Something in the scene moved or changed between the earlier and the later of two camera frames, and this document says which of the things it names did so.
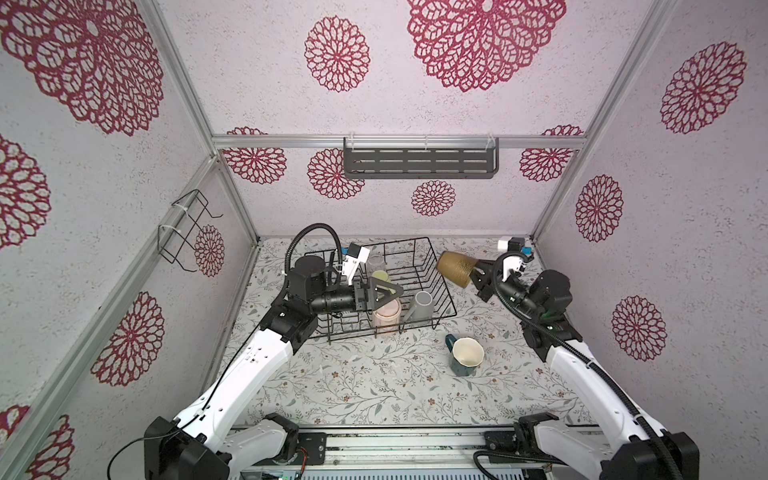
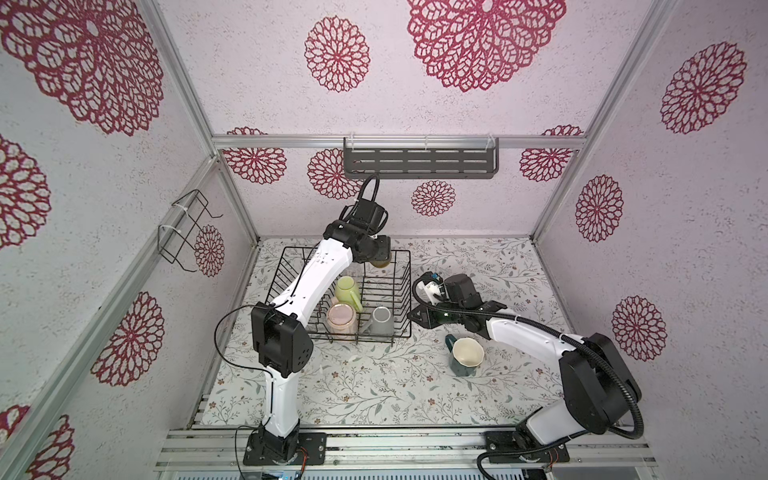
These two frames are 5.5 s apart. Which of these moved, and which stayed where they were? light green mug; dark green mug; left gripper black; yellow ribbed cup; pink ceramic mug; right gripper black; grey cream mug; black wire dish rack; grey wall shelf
Moved: yellow ribbed cup; light green mug; grey cream mug; right gripper black; black wire dish rack; left gripper black; pink ceramic mug
Stayed: dark green mug; grey wall shelf
